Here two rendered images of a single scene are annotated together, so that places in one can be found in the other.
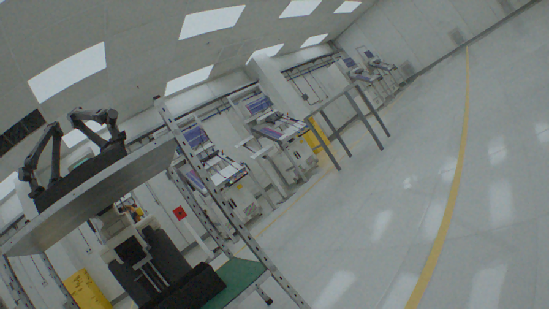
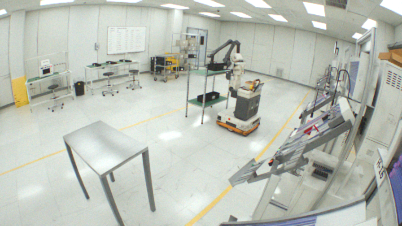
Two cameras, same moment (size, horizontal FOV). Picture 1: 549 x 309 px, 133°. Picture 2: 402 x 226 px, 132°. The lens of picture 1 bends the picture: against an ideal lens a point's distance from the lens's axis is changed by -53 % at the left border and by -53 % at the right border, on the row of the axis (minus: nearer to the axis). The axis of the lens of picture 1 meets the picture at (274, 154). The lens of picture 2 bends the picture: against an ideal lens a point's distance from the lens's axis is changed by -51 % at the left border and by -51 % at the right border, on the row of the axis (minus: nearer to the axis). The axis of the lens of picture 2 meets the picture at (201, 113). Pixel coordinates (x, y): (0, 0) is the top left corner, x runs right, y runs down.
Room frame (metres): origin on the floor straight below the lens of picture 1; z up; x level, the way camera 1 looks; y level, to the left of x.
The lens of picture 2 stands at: (4.23, -0.53, 1.57)
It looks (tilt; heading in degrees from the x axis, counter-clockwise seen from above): 23 degrees down; 162
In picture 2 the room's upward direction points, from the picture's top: 5 degrees clockwise
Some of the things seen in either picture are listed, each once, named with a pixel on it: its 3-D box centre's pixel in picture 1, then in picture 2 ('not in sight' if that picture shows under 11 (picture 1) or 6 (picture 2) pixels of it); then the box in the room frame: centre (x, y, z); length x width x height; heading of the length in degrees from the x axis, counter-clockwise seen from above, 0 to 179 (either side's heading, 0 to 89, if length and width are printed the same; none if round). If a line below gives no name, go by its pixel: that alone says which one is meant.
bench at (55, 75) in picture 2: not in sight; (49, 89); (-0.49, -3.54, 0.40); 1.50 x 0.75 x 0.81; 125
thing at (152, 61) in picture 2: not in sight; (158, 66); (-3.59, -0.09, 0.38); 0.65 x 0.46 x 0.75; 37
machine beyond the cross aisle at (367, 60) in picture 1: (374, 71); not in sight; (7.31, -4.25, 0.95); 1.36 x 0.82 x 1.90; 35
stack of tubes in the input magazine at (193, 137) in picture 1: (189, 140); (358, 78); (3.59, 0.95, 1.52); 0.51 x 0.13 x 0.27; 125
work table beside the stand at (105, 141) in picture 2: (348, 127); (108, 177); (2.97, -0.95, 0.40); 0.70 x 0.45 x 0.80; 44
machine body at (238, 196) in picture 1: (228, 211); (322, 195); (3.66, 1.06, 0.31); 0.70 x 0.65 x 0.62; 125
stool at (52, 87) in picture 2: not in sight; (54, 97); (0.01, -3.09, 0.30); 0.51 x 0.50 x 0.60; 80
